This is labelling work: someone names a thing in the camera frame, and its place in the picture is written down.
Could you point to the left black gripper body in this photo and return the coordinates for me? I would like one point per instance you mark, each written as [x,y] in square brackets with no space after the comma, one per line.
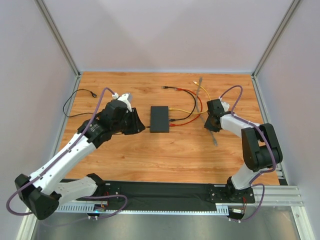
[128,121]

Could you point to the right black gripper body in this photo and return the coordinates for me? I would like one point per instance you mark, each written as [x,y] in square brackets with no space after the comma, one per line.
[212,122]

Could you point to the black network switch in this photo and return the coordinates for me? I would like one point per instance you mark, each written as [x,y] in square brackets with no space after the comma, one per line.
[159,119]

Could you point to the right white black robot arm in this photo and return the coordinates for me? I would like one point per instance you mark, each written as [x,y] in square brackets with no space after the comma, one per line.
[261,150]

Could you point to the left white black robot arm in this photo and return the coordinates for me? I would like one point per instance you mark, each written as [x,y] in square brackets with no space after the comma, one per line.
[43,191]

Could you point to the black cloth strip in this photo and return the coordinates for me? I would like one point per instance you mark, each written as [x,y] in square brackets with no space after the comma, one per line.
[83,189]

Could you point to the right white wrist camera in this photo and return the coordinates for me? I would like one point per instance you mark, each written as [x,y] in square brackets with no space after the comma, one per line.
[225,106]

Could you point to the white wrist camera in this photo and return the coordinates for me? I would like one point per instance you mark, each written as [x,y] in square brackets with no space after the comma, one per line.
[125,98]
[225,106]

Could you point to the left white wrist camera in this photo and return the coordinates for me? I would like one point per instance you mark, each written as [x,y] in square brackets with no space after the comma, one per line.
[125,98]

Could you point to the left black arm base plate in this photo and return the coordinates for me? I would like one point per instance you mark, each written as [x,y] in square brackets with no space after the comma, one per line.
[105,192]

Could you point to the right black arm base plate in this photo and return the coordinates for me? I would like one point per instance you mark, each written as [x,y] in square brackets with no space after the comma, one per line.
[225,194]

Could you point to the aluminium front frame rail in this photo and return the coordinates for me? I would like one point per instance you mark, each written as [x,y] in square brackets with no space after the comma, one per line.
[281,194]

